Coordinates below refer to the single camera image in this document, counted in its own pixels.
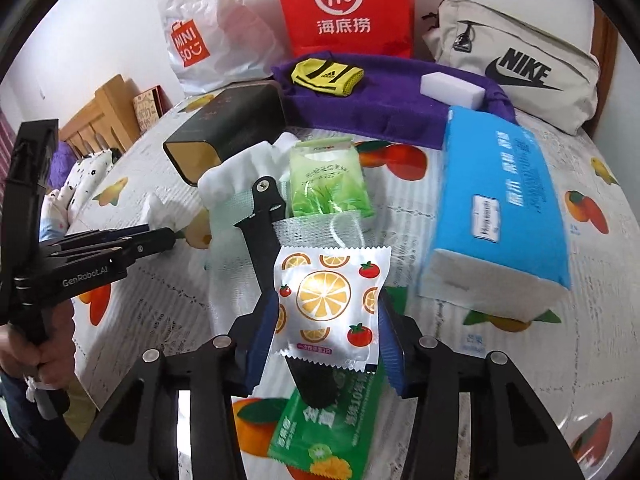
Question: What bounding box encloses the orange-print wet wipe packet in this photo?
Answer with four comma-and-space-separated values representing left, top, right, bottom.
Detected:
271, 246, 392, 374

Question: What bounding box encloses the green fruit wet wipe packet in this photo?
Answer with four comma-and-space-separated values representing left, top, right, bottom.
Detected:
268, 370, 383, 479

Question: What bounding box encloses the white sock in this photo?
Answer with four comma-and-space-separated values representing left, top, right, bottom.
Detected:
196, 132, 299, 232

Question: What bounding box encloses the person left hand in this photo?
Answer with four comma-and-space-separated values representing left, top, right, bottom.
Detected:
0, 300, 76, 390

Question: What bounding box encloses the grey face mask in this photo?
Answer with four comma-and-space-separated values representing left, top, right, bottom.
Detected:
205, 191, 366, 335

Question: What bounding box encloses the spotted white cloth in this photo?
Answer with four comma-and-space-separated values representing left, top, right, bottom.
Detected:
39, 150, 114, 242

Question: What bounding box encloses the purple plush toy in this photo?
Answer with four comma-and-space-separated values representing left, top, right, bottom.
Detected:
49, 141, 77, 188

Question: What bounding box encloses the blue tissue pack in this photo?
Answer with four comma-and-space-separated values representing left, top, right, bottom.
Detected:
419, 106, 570, 322

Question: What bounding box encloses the patterned small box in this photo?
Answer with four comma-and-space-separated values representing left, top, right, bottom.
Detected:
132, 86, 165, 133

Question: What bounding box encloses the dark green tin box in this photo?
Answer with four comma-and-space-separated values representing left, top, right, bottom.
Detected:
163, 81, 286, 186

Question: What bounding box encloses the green tea tissue packet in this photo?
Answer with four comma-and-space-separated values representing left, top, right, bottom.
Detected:
290, 136, 374, 218

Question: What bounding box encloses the fruit print tablecloth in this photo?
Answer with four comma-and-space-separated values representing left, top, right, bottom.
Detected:
73, 112, 639, 479

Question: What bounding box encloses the white Miniso plastic bag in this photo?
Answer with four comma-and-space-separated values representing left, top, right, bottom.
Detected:
156, 0, 285, 96

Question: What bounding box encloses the purple towel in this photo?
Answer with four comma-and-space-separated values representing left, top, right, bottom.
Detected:
272, 51, 516, 148

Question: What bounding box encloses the yellow black adidas sock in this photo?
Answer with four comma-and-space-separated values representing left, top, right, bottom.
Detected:
291, 58, 364, 98

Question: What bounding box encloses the white sponge block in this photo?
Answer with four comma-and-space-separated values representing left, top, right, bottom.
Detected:
420, 72, 485, 110

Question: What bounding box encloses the beige Nike waist bag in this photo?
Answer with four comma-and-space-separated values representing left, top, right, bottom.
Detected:
423, 0, 600, 136

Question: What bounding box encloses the red Haidilao paper bag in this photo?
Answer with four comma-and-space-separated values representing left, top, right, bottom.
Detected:
280, 0, 414, 58

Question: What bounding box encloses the black watch strap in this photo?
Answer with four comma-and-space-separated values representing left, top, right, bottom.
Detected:
233, 175, 342, 409

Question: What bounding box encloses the brown wooden door frame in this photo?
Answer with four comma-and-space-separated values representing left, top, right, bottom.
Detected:
584, 3, 620, 138

